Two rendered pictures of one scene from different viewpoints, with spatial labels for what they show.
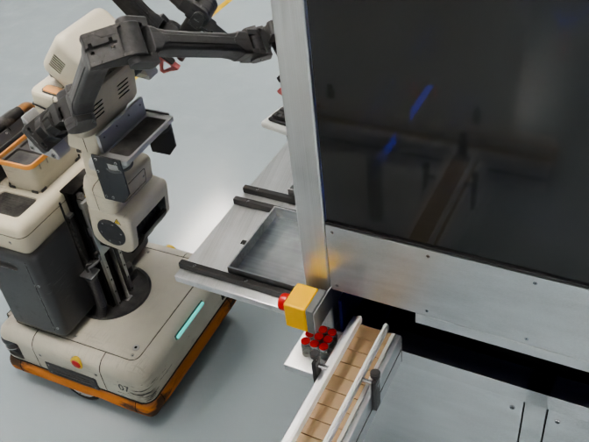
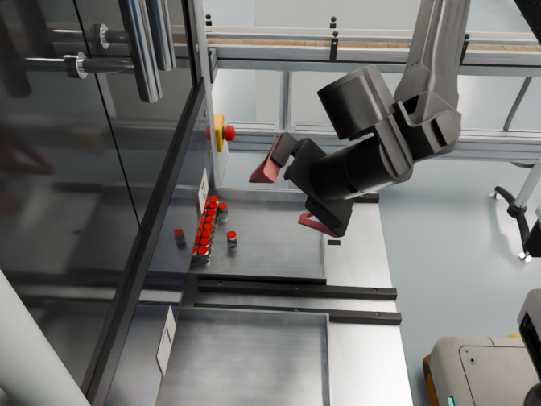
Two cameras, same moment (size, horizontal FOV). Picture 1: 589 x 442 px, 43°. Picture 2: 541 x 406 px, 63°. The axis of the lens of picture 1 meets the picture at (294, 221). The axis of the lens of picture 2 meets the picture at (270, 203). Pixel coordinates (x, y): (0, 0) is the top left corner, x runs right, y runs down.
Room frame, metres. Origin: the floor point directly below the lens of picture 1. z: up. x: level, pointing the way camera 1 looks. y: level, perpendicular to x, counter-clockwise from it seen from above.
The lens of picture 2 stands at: (2.04, -0.31, 1.64)
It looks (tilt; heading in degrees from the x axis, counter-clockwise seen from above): 43 degrees down; 152
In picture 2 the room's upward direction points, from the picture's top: straight up
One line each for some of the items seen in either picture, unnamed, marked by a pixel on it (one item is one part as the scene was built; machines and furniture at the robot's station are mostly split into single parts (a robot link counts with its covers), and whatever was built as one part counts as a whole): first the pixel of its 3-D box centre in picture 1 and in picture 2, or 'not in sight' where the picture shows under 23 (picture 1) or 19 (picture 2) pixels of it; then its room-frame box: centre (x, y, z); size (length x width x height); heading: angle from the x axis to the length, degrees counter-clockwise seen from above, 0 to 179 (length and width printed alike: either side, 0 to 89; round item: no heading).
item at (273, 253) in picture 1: (309, 254); (248, 233); (1.41, -0.03, 0.90); 0.34 x 0.26 x 0.04; 59
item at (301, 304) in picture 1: (305, 308); (209, 132); (1.14, 0.00, 1.00); 0.08 x 0.07 x 0.07; 59
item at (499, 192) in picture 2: not in sight; (513, 215); (1.22, 1.50, 0.07); 0.50 x 0.08 x 0.14; 149
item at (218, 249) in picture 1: (314, 217); (275, 306); (1.59, -0.06, 0.87); 0.70 x 0.48 x 0.02; 149
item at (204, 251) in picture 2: not in sight; (209, 229); (1.37, -0.10, 0.91); 0.18 x 0.02 x 0.05; 149
